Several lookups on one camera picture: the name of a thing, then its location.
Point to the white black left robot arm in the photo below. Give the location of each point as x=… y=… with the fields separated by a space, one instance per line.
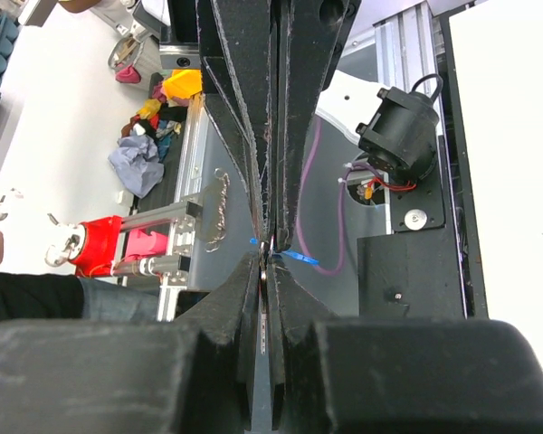
x=399 y=138

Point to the pile of coloured cloths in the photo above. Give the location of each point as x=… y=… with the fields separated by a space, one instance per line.
x=139 y=158

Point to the person in dark clothes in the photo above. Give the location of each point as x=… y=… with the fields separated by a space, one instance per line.
x=50 y=296

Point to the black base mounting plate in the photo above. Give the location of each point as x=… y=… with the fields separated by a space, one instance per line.
x=429 y=265

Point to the aluminium frame rail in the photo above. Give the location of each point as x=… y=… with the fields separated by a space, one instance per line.
x=181 y=236

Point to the red clamp fixture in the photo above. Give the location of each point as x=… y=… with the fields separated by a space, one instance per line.
x=108 y=248

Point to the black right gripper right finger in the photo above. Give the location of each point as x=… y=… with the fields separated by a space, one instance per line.
x=361 y=375

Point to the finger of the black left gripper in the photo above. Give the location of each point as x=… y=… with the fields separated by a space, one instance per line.
x=310 y=38
x=235 y=46

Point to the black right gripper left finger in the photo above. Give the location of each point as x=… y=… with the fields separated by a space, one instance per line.
x=191 y=375

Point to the blue key tag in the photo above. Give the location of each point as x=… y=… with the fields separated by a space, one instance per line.
x=293 y=254

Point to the silver key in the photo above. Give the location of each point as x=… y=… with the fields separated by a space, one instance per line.
x=263 y=310

